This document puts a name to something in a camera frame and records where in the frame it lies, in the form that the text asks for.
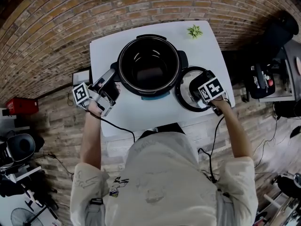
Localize red plastic crate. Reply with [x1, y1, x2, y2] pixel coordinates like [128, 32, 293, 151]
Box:
[6, 97, 39, 115]

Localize person's beige shirt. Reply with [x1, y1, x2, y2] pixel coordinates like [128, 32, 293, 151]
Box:
[70, 132, 259, 226]

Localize small green potted plant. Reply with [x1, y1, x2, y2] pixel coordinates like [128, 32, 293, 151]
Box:
[186, 24, 203, 40]

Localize black padded swivel chair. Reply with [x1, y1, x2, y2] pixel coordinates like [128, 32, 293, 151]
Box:
[0, 133, 45, 169]

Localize person's black shorts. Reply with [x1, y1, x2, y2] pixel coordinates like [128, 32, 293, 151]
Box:
[137, 123, 186, 141]

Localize white drawer cabinet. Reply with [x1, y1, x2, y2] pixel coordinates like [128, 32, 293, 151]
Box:
[71, 68, 92, 87]

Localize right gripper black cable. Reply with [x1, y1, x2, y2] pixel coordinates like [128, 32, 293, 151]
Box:
[197, 115, 226, 183]

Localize person's right forearm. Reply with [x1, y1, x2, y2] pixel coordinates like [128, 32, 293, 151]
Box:
[213, 97, 253, 160]

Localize black cluttered chair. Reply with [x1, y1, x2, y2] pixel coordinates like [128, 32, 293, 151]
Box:
[244, 13, 299, 103]

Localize person's left forearm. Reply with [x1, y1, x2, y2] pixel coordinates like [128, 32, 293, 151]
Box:
[79, 112, 103, 171]

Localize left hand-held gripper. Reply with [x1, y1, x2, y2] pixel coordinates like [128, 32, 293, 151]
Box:
[72, 69, 121, 118]

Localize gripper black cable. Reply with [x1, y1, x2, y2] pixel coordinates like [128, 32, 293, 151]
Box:
[197, 115, 226, 183]
[86, 111, 136, 143]

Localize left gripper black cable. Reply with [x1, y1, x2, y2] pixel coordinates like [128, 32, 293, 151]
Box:
[86, 111, 136, 143]

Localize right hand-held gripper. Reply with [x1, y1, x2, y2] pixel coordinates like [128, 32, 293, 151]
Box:
[190, 77, 228, 109]

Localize black standing fan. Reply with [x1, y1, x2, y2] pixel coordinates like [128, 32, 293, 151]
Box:
[10, 207, 48, 226]

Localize black steel pressure cooker lid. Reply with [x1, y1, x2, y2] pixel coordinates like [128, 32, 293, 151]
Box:
[174, 66, 224, 113]

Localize electric pressure cooker base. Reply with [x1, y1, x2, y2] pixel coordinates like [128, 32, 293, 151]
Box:
[110, 33, 189, 101]

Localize person's left hand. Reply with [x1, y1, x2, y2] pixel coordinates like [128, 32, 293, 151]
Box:
[87, 100, 105, 117]

